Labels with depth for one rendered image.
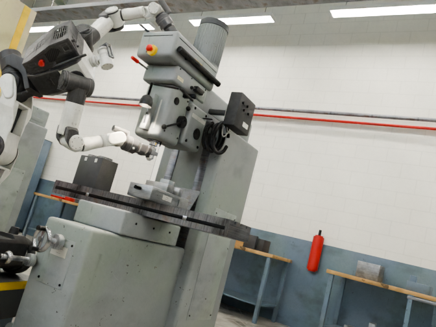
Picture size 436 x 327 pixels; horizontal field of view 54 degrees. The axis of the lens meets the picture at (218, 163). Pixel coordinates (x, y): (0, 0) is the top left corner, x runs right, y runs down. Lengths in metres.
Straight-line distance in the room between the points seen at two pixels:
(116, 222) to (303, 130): 4.98
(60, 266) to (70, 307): 0.19
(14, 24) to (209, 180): 2.16
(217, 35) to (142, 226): 1.31
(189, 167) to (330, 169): 3.98
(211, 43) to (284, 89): 4.49
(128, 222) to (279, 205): 4.61
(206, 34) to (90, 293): 1.69
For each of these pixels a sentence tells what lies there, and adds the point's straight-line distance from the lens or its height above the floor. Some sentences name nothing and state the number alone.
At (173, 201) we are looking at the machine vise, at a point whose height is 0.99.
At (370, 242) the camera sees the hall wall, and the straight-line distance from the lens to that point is 6.20.
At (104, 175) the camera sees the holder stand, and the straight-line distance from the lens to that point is 2.63.
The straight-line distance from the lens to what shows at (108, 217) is 2.25.
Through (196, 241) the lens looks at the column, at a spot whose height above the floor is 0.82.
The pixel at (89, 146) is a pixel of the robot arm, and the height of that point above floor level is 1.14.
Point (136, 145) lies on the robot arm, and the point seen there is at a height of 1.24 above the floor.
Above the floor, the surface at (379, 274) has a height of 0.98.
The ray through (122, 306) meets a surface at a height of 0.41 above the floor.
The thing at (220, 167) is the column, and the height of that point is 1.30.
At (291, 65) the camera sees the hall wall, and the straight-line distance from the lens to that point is 7.41.
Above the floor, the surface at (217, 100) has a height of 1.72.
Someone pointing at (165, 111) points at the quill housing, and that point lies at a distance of 2.44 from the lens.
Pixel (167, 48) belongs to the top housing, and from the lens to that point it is 2.44.
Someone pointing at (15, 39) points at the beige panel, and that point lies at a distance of 3.99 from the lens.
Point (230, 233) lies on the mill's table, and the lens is 2.02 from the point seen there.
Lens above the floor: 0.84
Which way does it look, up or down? 10 degrees up
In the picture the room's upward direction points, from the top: 15 degrees clockwise
